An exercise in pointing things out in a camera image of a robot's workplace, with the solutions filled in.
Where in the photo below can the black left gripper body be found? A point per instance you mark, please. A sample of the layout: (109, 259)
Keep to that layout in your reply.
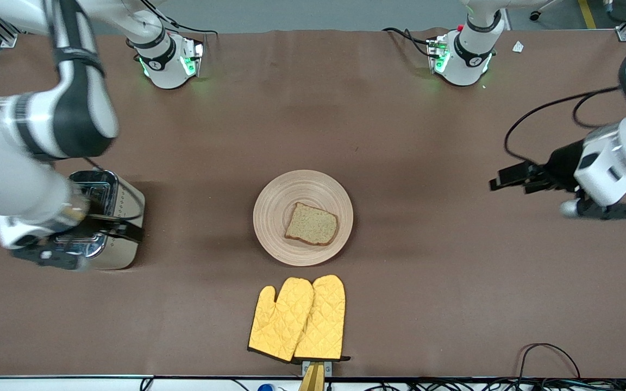
(562, 163)

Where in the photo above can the round wooden plate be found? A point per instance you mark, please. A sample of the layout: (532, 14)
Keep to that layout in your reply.
(275, 217)

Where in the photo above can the brown toast slice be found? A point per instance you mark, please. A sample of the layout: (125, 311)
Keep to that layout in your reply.
(312, 225)

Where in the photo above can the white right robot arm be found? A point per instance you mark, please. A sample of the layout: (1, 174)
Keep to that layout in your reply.
(74, 108)

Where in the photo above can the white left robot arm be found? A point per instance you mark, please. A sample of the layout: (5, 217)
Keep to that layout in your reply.
(612, 163)

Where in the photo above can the beige chrome toaster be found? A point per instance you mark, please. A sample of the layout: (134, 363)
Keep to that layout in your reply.
(123, 250)

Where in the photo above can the brown table cloth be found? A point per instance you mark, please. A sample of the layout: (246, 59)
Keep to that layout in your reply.
(400, 141)

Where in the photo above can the small white paper scrap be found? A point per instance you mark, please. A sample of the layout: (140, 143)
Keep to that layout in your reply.
(518, 46)

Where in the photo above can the black chair caster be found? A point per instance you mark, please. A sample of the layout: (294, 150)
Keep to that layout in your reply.
(535, 16)

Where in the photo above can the yellow quilted oven mitt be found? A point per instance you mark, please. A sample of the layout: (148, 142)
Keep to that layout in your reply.
(280, 320)
(325, 317)

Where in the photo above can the blue round object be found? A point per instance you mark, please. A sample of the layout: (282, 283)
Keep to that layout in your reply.
(265, 388)

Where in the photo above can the grey metal bracket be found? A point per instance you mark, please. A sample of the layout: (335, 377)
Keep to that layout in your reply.
(328, 368)

